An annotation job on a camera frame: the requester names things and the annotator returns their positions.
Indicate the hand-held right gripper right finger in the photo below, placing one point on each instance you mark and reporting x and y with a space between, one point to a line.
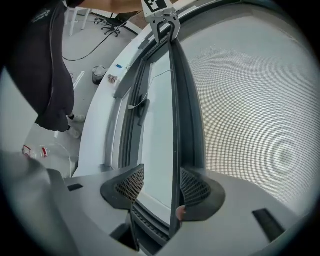
207 195

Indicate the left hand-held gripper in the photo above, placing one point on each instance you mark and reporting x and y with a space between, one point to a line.
160 8

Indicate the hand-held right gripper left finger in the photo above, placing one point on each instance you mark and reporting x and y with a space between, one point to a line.
117 192

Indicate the grey mesh filter screen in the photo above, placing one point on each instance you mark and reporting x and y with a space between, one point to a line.
250 112

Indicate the white panel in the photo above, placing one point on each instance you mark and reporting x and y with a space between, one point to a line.
95 120

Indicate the person's right hand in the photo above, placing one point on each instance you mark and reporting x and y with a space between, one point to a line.
180 212

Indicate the black office chair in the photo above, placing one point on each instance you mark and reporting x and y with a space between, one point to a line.
111 26

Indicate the small blue item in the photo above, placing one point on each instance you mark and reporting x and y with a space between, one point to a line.
119 66

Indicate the crumpled brown cloth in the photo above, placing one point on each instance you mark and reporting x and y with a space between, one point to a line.
113 79

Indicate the red and white plastic item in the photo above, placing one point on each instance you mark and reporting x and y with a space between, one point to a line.
44 152

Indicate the person's left white shoe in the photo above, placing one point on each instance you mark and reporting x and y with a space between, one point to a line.
80 117

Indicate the bin with plastic bag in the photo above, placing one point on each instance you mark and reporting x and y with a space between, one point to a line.
98 76

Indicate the white table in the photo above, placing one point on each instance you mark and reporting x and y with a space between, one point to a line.
72 22

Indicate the person's black shorts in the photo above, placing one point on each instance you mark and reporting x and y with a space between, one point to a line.
55 120

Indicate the white power strip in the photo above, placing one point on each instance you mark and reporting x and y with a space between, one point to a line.
78 78

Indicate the person in black clothes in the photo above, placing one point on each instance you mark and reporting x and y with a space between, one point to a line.
37 50

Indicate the black window frame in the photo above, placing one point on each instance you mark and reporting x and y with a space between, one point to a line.
123 85

